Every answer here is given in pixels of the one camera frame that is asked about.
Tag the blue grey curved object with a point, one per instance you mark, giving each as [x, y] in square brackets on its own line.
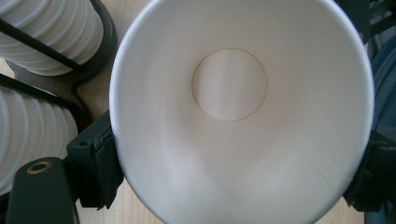
[384, 93]

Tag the single white paper cup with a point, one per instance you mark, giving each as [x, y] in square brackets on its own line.
[230, 124]

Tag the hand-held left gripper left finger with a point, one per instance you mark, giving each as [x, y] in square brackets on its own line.
[93, 168]

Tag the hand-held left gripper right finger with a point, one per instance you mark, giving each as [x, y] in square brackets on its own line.
[373, 177]

